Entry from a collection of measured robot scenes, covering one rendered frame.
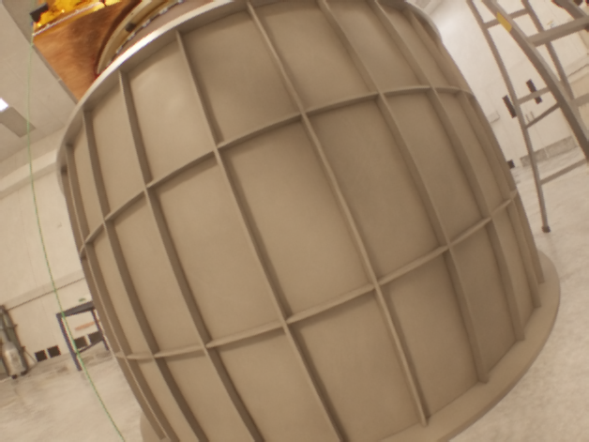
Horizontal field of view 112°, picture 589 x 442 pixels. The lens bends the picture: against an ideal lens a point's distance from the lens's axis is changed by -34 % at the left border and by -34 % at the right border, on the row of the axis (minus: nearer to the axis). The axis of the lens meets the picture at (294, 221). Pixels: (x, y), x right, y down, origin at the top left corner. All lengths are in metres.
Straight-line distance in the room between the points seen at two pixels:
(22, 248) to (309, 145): 7.88
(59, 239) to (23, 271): 1.35
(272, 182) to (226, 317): 0.30
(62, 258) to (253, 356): 6.93
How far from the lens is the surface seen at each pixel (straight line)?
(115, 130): 0.88
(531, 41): 1.40
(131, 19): 1.47
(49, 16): 1.65
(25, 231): 8.17
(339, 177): 0.63
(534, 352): 0.91
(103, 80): 0.92
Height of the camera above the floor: 0.53
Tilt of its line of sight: 4 degrees up
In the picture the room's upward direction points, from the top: 22 degrees counter-clockwise
